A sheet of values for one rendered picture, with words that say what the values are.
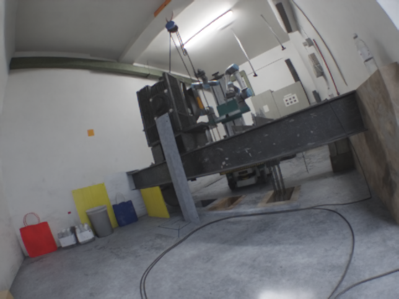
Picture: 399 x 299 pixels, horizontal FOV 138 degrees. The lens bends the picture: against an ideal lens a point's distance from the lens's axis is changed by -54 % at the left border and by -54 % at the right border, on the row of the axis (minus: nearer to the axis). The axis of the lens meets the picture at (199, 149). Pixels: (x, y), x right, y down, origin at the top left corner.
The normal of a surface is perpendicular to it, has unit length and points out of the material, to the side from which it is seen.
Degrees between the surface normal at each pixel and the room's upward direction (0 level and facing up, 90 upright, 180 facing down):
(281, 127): 90
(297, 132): 90
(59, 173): 90
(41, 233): 86
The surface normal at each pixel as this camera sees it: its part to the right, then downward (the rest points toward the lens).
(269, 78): -0.62, 0.13
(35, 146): 0.73, -0.27
